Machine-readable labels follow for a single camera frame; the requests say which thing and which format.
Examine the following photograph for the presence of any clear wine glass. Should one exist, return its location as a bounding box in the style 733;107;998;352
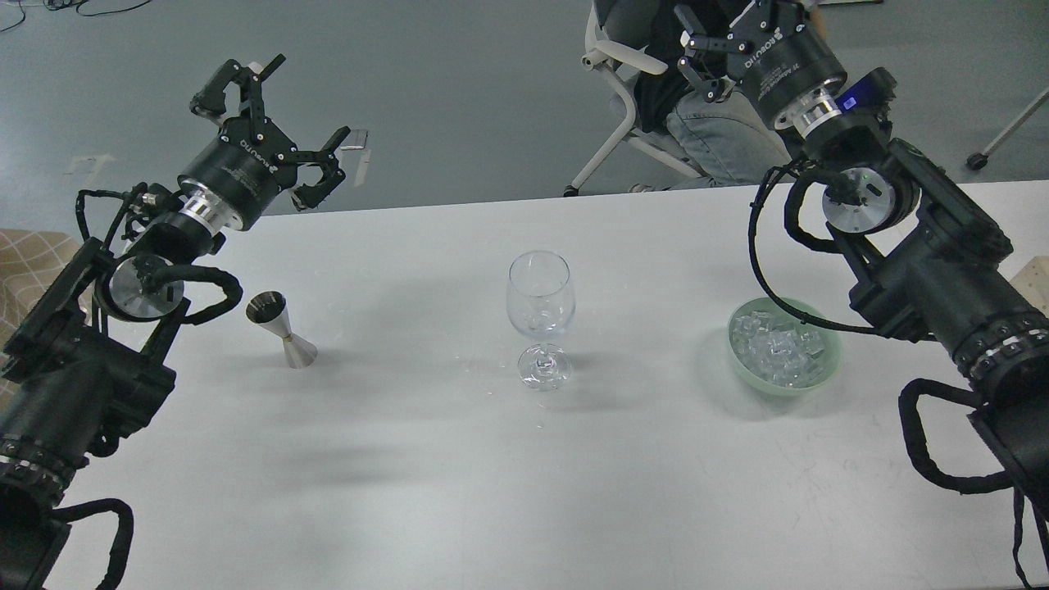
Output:
506;250;576;392

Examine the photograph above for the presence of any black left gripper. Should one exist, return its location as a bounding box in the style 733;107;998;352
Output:
177;55;352;231

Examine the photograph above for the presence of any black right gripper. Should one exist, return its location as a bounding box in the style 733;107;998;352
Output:
675;1;847;130

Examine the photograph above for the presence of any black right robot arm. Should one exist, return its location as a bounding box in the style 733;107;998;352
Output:
675;1;1048;550

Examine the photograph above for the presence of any black floor cable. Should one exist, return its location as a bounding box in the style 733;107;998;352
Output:
0;0;157;34

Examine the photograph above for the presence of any white chair leg with caster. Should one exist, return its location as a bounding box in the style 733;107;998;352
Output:
965;87;1048;171

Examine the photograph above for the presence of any steel double jigger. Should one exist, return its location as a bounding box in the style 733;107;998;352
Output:
247;291;318;370

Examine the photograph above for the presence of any pile of ice cubes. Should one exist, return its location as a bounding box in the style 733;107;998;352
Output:
729;311;828;388

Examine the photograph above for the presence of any beige checked cushion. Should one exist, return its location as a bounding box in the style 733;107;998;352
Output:
0;229;83;410

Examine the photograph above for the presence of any seated person in black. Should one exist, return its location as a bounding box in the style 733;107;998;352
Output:
633;1;792;190

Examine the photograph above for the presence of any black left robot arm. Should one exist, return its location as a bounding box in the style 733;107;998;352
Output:
2;55;368;589

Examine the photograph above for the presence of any light wooden block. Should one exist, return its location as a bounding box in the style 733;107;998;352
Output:
1009;255;1048;316

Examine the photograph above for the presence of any green bowl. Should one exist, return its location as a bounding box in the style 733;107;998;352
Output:
726;297;843;398

